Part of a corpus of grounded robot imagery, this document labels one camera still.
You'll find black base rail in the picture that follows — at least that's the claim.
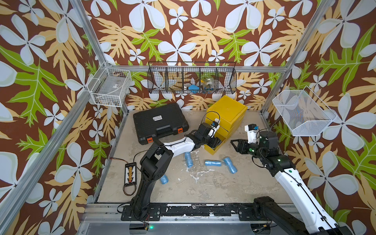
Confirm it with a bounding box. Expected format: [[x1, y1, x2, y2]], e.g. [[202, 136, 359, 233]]
[[121, 203, 264, 222]]

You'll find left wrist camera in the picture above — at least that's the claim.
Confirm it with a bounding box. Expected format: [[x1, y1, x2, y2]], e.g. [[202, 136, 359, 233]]
[[197, 118, 220, 140]]

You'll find white wire basket left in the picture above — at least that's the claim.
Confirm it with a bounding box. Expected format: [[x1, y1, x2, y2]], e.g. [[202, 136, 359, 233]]
[[88, 63, 132, 108]]

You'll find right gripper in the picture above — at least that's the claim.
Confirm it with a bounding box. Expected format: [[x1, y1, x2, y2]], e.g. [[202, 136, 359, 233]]
[[230, 138, 267, 162]]

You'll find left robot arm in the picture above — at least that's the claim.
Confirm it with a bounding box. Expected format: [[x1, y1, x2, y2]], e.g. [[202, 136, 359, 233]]
[[130, 131, 222, 220]]

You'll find black wire basket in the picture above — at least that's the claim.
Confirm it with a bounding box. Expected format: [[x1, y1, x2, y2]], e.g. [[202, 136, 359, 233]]
[[146, 61, 237, 95]]

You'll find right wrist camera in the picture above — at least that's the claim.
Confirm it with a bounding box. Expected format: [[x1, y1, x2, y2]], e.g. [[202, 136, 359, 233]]
[[244, 124, 259, 144]]

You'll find white mesh basket right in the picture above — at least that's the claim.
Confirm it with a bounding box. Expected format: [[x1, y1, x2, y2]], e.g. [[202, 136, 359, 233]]
[[272, 86, 337, 137]]

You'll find yellow bottom drawer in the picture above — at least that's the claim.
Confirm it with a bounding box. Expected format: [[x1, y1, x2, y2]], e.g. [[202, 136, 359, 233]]
[[204, 137, 227, 155]]

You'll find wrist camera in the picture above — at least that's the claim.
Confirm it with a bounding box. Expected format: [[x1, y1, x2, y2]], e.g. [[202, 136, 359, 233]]
[[244, 124, 259, 144], [197, 118, 220, 140]]

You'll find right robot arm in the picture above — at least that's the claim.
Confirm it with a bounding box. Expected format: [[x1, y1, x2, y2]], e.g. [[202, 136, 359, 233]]
[[231, 131, 351, 235]]

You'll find black plastic tool case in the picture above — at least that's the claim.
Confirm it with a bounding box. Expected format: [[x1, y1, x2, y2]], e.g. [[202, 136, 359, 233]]
[[133, 103, 189, 145]]

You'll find yellow plastic drawer cabinet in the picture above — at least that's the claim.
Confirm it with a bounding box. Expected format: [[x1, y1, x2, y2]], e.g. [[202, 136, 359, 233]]
[[205, 96, 247, 139]]

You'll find blue trash bag roll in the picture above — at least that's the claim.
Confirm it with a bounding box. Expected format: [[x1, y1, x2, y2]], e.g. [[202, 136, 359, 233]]
[[223, 157, 238, 174], [185, 152, 193, 168], [205, 160, 222, 167], [160, 175, 169, 185]]

